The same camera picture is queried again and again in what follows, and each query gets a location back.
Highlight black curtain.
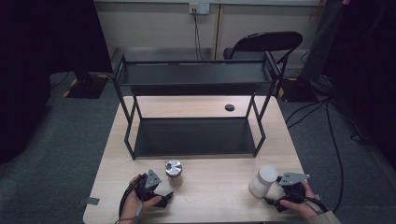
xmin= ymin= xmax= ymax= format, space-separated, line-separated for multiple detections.
xmin=0 ymin=0 xmax=114 ymax=165
xmin=323 ymin=0 xmax=396 ymax=171

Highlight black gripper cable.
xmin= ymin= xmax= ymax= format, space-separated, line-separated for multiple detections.
xmin=118 ymin=178 xmax=140 ymax=218
xmin=304 ymin=194 xmax=329 ymax=215

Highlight thin grey cable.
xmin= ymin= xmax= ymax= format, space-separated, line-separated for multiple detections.
xmin=114 ymin=201 xmax=145 ymax=224

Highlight black two-tier metal rack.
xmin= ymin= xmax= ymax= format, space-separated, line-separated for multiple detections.
xmin=111 ymin=50 xmax=284 ymax=161

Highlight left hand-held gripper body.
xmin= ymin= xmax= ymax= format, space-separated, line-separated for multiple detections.
xmin=134 ymin=169 xmax=163 ymax=202

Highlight grey tape strip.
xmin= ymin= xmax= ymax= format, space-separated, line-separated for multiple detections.
xmin=78 ymin=196 xmax=101 ymax=206

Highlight white bottle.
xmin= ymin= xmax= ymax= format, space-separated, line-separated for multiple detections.
xmin=248 ymin=164 xmax=279 ymax=199

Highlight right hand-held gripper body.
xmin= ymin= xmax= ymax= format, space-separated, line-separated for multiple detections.
xmin=279 ymin=172 xmax=311 ymax=203

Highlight black cable from wall outlet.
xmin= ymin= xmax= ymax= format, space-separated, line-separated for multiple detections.
xmin=191 ymin=8 xmax=204 ymax=62

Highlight white wall outlet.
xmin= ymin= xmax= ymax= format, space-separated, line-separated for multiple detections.
xmin=189 ymin=2 xmax=210 ymax=15

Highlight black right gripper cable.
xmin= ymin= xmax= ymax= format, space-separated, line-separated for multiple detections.
xmin=304 ymin=194 xmax=329 ymax=215

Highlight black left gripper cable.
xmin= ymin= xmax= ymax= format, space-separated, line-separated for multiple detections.
xmin=118 ymin=178 xmax=140 ymax=218

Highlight black stand base yellow stripes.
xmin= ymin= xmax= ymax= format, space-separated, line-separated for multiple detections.
xmin=62 ymin=70 xmax=110 ymax=100

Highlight glass jar with metal lid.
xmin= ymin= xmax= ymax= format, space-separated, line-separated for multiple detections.
xmin=164 ymin=159 xmax=184 ymax=188

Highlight black folding chair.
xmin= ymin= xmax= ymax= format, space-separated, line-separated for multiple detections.
xmin=222 ymin=31 xmax=304 ymax=77

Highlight dark grey floor stand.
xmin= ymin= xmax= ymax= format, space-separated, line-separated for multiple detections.
xmin=278 ymin=0 xmax=347 ymax=103

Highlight black floor cable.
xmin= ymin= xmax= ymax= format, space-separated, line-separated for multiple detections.
xmin=285 ymin=98 xmax=330 ymax=126
xmin=326 ymin=104 xmax=372 ymax=143
xmin=324 ymin=101 xmax=345 ymax=214

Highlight person's left hand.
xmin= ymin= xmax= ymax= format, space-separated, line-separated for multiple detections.
xmin=120 ymin=175 xmax=163 ymax=224

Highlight person's right hand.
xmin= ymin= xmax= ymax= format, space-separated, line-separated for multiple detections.
xmin=279 ymin=180 xmax=329 ymax=220

